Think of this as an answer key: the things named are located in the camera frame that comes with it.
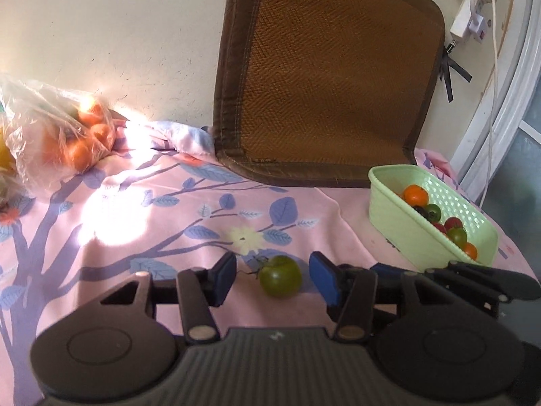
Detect white window frame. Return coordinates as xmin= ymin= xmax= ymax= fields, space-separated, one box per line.
xmin=449 ymin=0 xmax=541 ymax=282

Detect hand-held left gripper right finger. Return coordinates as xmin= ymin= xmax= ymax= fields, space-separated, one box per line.
xmin=308 ymin=251 xmax=445 ymax=344

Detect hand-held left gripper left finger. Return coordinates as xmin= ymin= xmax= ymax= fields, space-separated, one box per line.
xmin=99 ymin=251 xmax=238 ymax=344

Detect pink printed bed sheet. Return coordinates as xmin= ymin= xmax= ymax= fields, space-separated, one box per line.
xmin=0 ymin=110 xmax=529 ymax=406

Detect yellow citrus fruit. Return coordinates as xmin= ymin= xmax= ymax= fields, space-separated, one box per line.
xmin=0 ymin=133 xmax=17 ymax=171

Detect light green plastic basket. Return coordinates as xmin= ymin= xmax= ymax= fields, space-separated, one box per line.
xmin=368 ymin=164 xmax=499 ymax=273

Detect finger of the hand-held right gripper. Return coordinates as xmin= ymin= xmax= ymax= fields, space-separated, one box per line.
xmin=371 ymin=261 xmax=541 ymax=319

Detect brown woven seat cushion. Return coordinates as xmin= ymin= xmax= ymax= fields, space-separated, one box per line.
xmin=210 ymin=0 xmax=447 ymax=189

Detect black cushion strap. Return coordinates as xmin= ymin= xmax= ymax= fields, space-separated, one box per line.
xmin=439 ymin=43 xmax=473 ymax=103

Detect clear plastic bag of oranges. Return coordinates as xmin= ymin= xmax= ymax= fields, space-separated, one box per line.
xmin=0 ymin=74 xmax=118 ymax=197

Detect white power strip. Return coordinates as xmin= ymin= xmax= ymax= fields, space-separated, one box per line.
xmin=450 ymin=0 xmax=498 ymax=44

